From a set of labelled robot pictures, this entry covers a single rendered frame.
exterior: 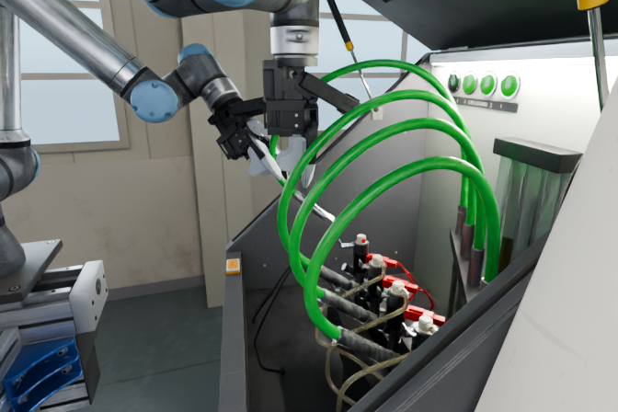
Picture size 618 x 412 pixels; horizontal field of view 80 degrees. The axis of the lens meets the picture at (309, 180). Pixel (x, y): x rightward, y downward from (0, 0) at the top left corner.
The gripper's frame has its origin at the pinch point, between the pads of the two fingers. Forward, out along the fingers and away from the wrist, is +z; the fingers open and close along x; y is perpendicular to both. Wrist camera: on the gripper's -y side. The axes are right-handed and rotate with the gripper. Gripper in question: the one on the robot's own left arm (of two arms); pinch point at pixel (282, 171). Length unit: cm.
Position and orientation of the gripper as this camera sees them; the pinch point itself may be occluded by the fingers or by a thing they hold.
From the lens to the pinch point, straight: 75.0
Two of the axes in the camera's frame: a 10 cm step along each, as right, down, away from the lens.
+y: -7.2, 6.0, 3.5
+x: -4.1, 0.4, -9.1
